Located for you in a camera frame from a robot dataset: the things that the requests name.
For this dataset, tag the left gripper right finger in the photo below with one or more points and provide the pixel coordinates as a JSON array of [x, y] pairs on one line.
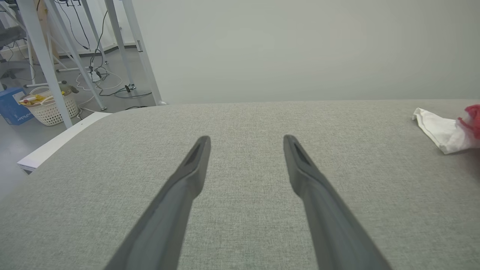
[[330, 225]]

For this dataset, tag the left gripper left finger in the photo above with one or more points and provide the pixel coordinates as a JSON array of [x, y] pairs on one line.
[[165, 217]]

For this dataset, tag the red and white shirt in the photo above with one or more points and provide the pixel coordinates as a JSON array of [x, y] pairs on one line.
[[442, 131]]

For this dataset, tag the white plastic laundry basket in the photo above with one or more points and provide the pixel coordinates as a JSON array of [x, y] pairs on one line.
[[52, 112]]

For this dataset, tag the white power strip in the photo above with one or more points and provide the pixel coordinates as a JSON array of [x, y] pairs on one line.
[[95, 76]]

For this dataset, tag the olive plush toy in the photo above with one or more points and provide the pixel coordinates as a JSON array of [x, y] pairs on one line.
[[67, 89]]

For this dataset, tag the yellow item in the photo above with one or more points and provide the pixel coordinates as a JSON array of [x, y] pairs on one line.
[[32, 99]]

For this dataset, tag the white metal table leg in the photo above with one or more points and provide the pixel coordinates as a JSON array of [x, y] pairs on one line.
[[77, 56], [45, 63], [120, 45]]

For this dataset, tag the blue cardboard box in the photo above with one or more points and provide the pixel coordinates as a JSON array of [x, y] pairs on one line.
[[13, 108]]

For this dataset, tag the grey office chair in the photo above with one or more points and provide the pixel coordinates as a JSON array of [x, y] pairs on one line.
[[11, 35]]

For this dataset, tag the grey metal partition post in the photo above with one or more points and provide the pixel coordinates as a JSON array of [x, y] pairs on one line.
[[144, 56]]

